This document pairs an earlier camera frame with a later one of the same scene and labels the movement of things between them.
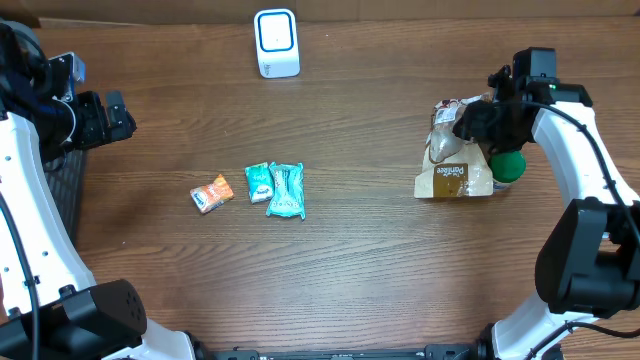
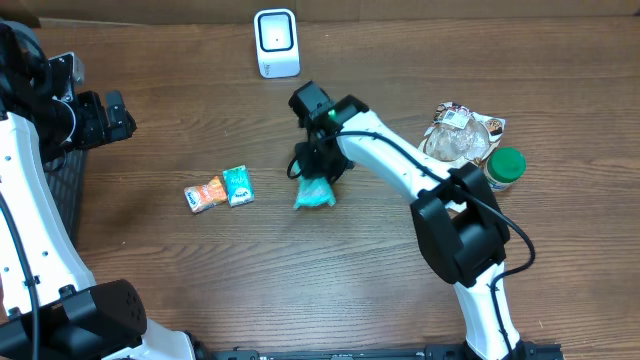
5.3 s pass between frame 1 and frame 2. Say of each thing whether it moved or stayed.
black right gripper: moved
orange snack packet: moved
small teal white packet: moved
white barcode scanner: stayed
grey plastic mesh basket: stayed
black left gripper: stayed
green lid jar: stayed
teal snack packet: moved
